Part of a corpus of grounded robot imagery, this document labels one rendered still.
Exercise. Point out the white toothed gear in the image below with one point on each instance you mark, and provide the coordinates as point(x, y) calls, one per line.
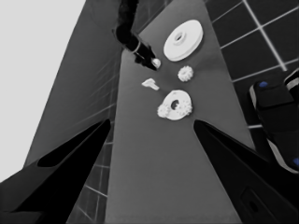
point(181, 74)
point(188, 108)
point(160, 112)
point(158, 64)

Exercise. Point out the large thick white disc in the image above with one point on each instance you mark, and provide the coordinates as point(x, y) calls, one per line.
point(191, 37)

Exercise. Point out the small white T-shaped piece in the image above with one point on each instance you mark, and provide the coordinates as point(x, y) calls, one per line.
point(150, 83)

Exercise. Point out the white round carrier with pins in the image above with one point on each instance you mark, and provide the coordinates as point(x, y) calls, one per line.
point(177, 94)

